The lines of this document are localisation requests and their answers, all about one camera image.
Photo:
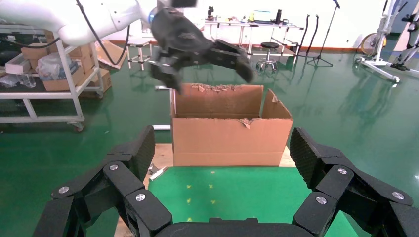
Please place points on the white metal frame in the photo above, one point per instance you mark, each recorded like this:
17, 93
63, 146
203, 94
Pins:
172, 101

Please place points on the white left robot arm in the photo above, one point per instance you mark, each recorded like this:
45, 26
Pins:
65, 16

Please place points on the clear plastic bottle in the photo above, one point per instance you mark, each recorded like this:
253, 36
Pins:
27, 81

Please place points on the wide cardboard storage box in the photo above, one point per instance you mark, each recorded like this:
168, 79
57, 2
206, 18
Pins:
62, 85

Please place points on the low cardboard storage box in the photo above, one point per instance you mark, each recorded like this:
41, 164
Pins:
104, 81

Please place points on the large open cardboard carton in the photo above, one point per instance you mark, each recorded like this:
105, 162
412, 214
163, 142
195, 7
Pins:
229, 144

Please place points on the metal binder clip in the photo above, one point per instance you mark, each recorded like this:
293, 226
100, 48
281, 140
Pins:
158, 172

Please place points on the long white table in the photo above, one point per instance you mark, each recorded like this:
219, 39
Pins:
262, 25

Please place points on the small white table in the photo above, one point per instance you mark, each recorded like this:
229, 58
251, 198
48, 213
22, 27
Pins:
139, 41

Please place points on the green table cloth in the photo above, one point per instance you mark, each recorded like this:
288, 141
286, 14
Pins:
235, 193

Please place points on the black tripod microphone stand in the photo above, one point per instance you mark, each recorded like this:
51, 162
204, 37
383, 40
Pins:
324, 36

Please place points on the blue screen device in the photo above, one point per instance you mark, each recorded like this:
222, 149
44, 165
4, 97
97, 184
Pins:
262, 15

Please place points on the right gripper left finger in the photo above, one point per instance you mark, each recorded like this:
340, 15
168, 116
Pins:
108, 196

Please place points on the flat folded cardboard sheet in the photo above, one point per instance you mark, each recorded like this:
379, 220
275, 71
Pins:
109, 52

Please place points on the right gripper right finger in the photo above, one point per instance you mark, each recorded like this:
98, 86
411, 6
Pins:
347, 196

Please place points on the yellow small container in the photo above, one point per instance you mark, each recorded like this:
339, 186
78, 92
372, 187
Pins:
251, 17

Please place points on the black white exercise machine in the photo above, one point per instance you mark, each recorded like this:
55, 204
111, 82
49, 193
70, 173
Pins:
409, 49

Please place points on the white flat box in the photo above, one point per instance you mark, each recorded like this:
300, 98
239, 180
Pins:
16, 65

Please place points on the black round stool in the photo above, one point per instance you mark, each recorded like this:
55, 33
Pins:
269, 45

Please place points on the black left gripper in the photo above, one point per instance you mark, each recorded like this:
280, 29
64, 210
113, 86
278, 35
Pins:
180, 36

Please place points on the white wheeled stand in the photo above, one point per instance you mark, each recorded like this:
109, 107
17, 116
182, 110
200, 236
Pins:
379, 62

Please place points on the black drink bottle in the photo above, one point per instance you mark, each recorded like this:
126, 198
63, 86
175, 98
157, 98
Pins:
279, 16

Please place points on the black desktop device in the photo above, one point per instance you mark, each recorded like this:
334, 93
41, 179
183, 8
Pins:
210, 12

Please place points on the white shelf cart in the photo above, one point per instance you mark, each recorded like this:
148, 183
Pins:
39, 95

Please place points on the black gooseneck stand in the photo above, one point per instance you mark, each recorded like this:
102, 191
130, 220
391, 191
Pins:
313, 32
302, 32

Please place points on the clear plastic bag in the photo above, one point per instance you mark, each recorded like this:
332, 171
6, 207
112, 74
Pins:
52, 65

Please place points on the yellow round fan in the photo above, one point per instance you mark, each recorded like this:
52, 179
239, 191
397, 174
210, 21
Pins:
371, 44

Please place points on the small cardboard storage box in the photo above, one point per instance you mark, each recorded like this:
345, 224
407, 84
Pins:
34, 52

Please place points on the stacked cardboard storage box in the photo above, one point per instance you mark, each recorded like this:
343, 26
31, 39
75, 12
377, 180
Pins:
83, 57

